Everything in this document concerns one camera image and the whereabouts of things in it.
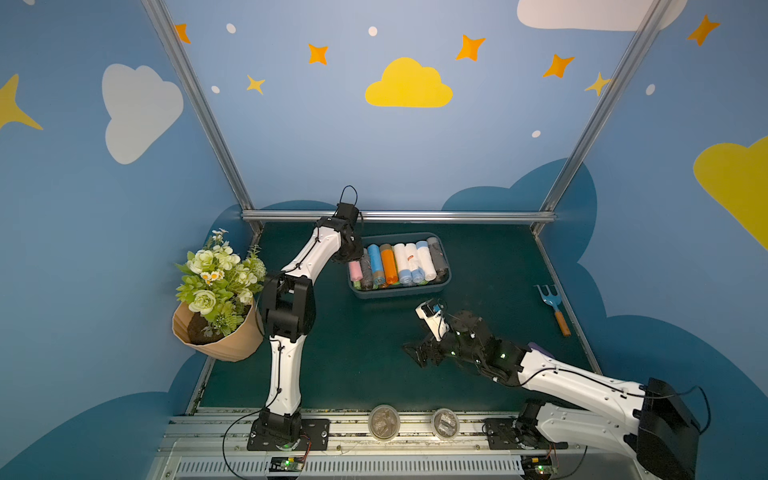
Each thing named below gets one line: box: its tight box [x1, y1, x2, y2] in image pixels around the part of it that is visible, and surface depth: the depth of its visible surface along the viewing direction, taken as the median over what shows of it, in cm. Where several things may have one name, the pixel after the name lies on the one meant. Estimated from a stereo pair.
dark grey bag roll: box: [360, 248, 374, 291], surface depth 100 cm
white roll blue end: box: [416, 240, 437, 282], surface depth 104 cm
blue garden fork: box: [533, 284, 571, 337], surface depth 100 cm
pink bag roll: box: [349, 261, 363, 282], surface depth 98 cm
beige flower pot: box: [172, 298, 264, 362], surface depth 76 cm
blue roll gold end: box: [368, 243, 384, 287], surface depth 103 cm
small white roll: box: [392, 243, 411, 286], surface depth 103 cm
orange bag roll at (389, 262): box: [380, 243, 399, 285], surface depth 103 cm
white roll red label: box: [405, 243, 425, 284], surface depth 103 cm
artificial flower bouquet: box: [174, 229, 266, 337], surface depth 72 cm
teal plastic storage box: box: [347, 232, 452, 299], surface depth 103 cm
